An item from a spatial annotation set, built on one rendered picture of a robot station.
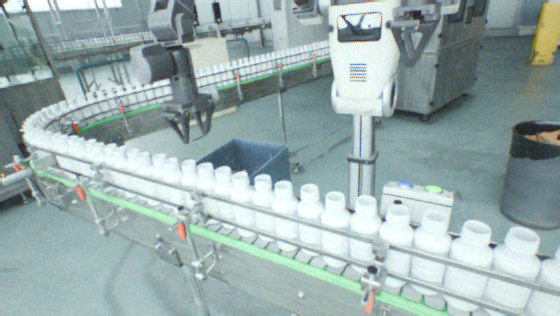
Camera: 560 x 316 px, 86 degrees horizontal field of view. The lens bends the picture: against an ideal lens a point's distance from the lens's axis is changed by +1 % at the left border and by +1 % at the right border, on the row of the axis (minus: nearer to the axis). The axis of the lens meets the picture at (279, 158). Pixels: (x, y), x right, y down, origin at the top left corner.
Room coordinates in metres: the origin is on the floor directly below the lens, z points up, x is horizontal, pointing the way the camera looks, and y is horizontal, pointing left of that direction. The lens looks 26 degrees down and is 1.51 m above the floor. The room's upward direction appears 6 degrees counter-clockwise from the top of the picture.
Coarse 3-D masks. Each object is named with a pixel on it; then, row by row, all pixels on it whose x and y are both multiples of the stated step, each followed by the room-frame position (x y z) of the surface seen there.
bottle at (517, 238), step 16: (512, 240) 0.34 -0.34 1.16; (528, 240) 0.35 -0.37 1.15; (496, 256) 0.35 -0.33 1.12; (512, 256) 0.33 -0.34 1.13; (528, 256) 0.32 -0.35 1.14; (512, 272) 0.32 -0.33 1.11; (528, 272) 0.31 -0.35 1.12; (496, 288) 0.33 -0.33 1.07; (512, 288) 0.32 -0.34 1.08; (496, 304) 0.32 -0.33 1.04; (512, 304) 0.31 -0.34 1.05
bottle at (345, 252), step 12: (336, 192) 0.51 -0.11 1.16; (336, 204) 0.48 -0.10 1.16; (324, 216) 0.49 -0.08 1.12; (336, 216) 0.48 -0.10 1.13; (348, 216) 0.48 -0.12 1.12; (348, 228) 0.47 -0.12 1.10; (324, 240) 0.48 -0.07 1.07; (336, 240) 0.47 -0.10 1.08; (348, 240) 0.48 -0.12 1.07; (336, 252) 0.47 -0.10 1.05; (348, 252) 0.47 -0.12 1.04; (336, 264) 0.47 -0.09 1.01
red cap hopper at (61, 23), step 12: (48, 0) 6.69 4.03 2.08; (96, 0) 7.20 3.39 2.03; (60, 12) 6.24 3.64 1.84; (108, 12) 6.73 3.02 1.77; (60, 24) 6.76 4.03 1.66; (96, 24) 7.15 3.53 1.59; (60, 36) 6.68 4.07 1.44; (108, 36) 7.20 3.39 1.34; (72, 60) 6.69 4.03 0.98; (120, 72) 7.21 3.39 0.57; (120, 84) 7.20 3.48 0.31
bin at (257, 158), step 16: (224, 144) 1.35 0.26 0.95; (240, 144) 1.40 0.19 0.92; (256, 144) 1.34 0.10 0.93; (272, 144) 1.29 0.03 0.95; (208, 160) 1.24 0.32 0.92; (224, 160) 1.33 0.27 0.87; (240, 160) 1.41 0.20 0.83; (256, 160) 1.35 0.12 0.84; (272, 160) 1.13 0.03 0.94; (288, 160) 1.24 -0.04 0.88; (256, 176) 1.03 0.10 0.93; (272, 176) 1.12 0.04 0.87; (288, 176) 1.23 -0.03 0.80
